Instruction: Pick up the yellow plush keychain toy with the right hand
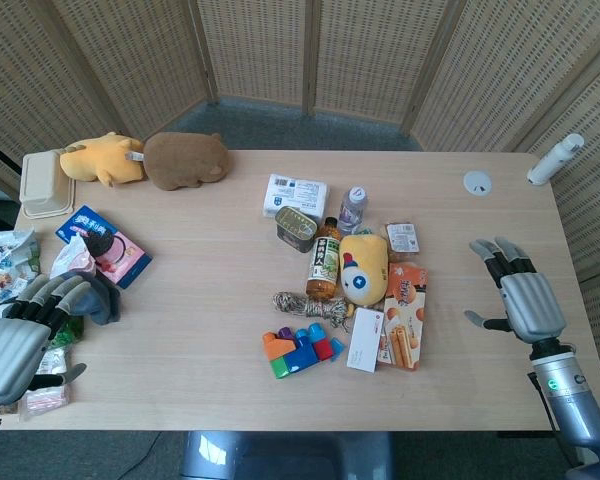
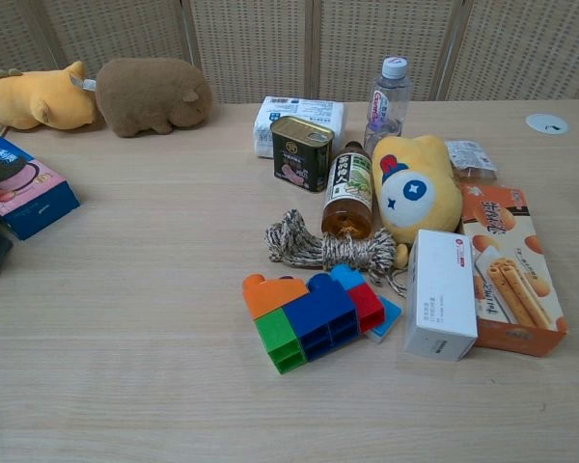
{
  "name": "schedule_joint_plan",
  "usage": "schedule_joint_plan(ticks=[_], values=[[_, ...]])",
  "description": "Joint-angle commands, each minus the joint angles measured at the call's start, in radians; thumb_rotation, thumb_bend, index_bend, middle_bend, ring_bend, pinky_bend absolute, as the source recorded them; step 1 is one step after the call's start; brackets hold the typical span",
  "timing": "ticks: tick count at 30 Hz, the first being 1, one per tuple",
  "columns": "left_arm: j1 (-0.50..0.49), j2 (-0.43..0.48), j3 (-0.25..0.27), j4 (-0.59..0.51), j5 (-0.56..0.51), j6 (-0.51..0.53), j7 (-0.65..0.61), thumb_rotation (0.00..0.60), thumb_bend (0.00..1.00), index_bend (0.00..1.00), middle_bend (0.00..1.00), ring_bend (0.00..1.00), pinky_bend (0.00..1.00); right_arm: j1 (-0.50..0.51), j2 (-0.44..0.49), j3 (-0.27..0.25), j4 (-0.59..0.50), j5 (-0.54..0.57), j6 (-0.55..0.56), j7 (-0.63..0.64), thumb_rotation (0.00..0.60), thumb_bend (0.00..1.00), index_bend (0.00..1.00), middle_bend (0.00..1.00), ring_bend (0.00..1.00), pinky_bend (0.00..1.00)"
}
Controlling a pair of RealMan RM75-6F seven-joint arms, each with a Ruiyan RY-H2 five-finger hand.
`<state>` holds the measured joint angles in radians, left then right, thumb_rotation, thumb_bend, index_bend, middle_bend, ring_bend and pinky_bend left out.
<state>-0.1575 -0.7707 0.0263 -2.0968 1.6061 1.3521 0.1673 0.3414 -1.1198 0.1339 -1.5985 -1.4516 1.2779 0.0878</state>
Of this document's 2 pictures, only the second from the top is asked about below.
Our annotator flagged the yellow star-eyed plush toy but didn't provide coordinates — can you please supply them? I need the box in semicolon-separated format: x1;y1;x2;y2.
371;134;464;268

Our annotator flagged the orange toy building block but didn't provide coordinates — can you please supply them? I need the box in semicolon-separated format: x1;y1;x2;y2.
241;273;311;320

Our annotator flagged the brown tea bottle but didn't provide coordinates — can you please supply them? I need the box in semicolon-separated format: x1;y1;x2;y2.
320;140;374;239

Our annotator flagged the dark green luncheon meat can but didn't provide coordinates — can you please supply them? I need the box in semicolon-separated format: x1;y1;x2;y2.
269;116;335;193

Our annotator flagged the dark blue toy building block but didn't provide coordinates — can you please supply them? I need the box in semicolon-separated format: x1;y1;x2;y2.
283;273;359;362

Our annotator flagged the red toy building block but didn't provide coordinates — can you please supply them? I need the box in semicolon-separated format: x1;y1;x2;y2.
345;283;386;335

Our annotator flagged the green toy building block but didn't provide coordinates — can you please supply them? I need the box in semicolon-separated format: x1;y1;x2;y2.
254;307;309;377

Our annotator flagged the white tissue pack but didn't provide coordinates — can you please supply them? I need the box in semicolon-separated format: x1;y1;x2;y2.
252;95;347;159

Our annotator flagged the light blue toy building block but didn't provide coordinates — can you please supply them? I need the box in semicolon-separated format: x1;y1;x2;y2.
328;263;403;345

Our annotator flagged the clear water bottle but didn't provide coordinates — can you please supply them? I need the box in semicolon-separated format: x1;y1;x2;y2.
363;56;412;156

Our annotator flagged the white cardboard box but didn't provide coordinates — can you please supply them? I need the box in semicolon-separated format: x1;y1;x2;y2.
403;229;480;363

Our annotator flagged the perforated beige folding screen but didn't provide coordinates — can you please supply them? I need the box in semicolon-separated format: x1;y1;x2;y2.
0;0;579;105

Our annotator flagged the brown capybara plush toy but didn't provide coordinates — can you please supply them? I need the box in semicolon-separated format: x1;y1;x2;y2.
95;57;214;139

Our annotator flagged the clear wrapped snack packet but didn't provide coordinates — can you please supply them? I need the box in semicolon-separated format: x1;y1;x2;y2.
444;139;498;183

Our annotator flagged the orange egg roll box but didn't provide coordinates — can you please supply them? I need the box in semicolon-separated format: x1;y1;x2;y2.
457;180;569;359

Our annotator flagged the blue pink cookie box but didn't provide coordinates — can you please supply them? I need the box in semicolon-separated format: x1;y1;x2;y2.
0;136;82;241

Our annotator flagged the round white table grommet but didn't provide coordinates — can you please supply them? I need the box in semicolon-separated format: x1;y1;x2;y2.
525;113;569;135

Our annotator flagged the yellow dinosaur plush toy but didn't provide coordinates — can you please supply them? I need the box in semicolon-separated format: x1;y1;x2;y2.
0;60;99;131

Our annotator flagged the speckled rope bundle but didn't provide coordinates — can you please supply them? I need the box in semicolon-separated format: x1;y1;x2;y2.
263;208;409;299

